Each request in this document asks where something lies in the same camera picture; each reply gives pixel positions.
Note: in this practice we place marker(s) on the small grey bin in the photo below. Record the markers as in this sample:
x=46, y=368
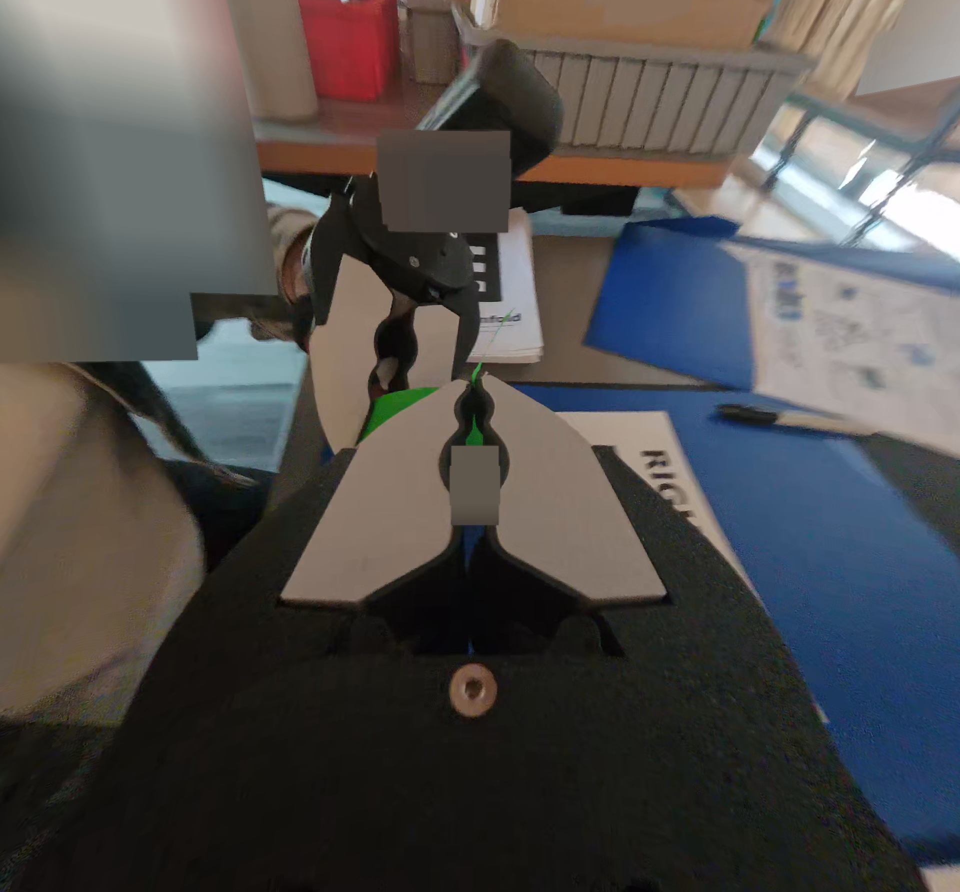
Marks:
x=431, y=44

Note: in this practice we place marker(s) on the person's beige trousers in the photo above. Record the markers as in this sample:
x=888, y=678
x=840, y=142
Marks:
x=75, y=532

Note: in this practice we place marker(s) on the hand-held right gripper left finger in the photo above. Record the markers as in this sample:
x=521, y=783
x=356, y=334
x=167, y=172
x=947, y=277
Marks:
x=375, y=517

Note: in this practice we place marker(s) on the black marker pen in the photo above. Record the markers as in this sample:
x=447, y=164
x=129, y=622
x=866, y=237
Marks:
x=750, y=416

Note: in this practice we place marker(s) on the grey desk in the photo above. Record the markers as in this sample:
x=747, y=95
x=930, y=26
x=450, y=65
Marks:
x=570, y=284

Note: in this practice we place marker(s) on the wooden table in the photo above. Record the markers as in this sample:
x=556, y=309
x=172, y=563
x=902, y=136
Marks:
x=600, y=170

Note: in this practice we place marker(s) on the tan cardboard box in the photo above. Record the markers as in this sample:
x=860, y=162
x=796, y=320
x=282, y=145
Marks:
x=817, y=7

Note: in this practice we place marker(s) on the green tape roll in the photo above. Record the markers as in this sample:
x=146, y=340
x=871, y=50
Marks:
x=390, y=408

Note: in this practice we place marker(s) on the stack of white papers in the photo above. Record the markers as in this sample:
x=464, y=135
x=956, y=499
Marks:
x=517, y=269

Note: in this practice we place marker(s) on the red basket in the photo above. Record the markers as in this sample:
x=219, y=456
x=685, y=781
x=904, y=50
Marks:
x=349, y=44

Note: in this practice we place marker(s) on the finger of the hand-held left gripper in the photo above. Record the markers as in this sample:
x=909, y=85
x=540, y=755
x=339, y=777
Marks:
x=435, y=344
x=345, y=352

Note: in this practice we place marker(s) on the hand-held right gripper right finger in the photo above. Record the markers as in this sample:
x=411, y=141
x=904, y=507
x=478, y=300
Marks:
x=570, y=524

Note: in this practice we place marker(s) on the white tag sheet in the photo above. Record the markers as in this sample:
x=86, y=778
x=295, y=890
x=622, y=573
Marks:
x=600, y=431

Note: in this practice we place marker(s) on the grey plastic crate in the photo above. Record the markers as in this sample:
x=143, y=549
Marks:
x=660, y=104

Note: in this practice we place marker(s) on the beige cylinder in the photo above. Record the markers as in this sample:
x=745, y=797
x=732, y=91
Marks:
x=277, y=22

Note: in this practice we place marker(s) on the green tape strip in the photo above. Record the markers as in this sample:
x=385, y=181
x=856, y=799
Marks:
x=475, y=433

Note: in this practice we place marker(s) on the printed instruction sheet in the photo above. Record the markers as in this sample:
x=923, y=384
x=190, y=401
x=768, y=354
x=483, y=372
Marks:
x=840, y=337

